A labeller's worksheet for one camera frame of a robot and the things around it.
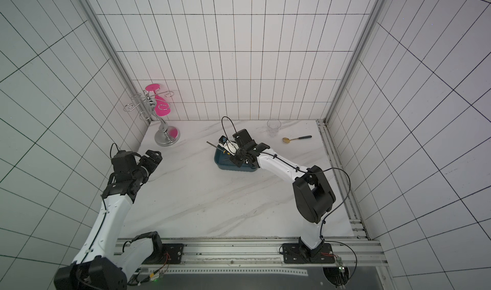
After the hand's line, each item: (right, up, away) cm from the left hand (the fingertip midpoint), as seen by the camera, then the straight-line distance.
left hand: (157, 161), depth 82 cm
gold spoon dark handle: (+63, +9, +29) cm, 70 cm away
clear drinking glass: (+55, +17, +29) cm, 65 cm away
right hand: (+29, +2, +7) cm, 30 cm away
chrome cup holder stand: (-22, +30, +31) cm, 48 cm away
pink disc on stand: (-10, +37, +16) cm, 41 cm away
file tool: (+23, +6, +13) cm, 27 cm away
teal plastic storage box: (+26, -2, +19) cm, 33 cm away
